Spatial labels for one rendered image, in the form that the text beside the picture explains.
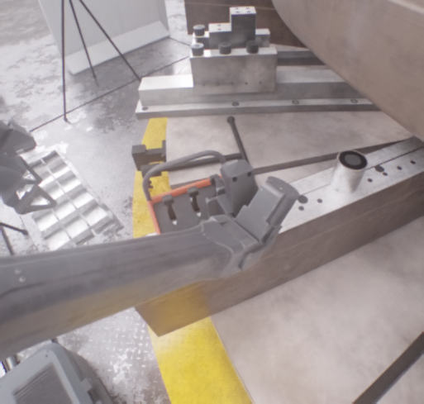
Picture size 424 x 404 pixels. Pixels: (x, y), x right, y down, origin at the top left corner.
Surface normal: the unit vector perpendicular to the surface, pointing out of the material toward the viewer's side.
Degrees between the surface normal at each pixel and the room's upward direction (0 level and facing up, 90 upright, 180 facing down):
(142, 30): 37
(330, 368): 0
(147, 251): 43
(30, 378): 0
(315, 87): 72
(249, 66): 90
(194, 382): 0
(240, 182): 78
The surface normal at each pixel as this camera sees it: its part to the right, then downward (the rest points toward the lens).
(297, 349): -0.06, -0.65
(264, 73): 0.00, 0.76
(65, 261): 0.48, -0.83
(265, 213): -0.55, 0.01
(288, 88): -0.02, 0.51
